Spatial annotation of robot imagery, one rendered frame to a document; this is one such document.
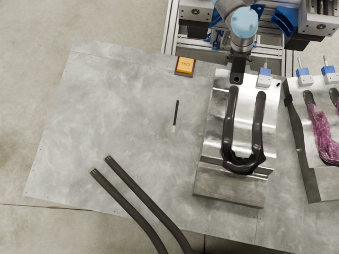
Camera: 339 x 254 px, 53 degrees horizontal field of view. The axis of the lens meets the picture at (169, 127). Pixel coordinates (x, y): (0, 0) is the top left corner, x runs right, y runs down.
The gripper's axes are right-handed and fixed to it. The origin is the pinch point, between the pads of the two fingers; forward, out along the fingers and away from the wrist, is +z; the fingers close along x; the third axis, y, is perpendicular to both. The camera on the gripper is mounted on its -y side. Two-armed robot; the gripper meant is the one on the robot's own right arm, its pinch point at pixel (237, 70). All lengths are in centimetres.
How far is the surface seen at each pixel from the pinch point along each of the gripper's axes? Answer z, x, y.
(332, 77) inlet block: 12.6, -37.1, 6.9
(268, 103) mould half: 6.5, -13.6, -9.2
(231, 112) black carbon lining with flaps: 4.6, -0.1, -15.3
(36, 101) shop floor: 77, 128, -10
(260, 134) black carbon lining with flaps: 3.5, -11.9, -22.4
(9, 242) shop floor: 67, 113, -97
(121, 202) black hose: -4, 32, -56
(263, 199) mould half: 4.4, -16.5, -45.5
